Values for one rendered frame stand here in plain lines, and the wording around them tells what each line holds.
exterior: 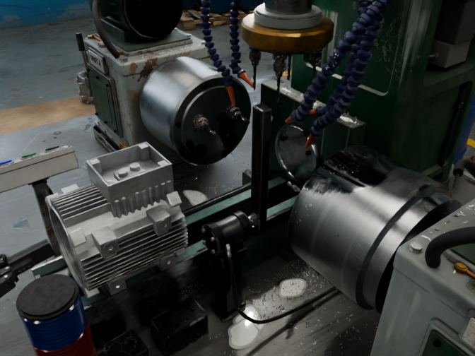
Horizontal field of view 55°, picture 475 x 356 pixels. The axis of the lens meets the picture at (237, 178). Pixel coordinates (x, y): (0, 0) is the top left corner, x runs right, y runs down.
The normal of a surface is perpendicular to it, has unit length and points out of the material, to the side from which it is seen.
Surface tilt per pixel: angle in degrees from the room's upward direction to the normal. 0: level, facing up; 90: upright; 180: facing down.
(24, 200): 0
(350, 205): 43
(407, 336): 90
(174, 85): 36
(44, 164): 67
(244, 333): 0
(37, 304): 0
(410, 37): 90
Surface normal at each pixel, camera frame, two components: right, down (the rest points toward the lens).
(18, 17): 0.52, 0.48
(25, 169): 0.54, 0.08
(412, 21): -0.81, 0.33
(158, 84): -0.59, -0.32
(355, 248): -0.73, -0.04
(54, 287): 0.00, -0.83
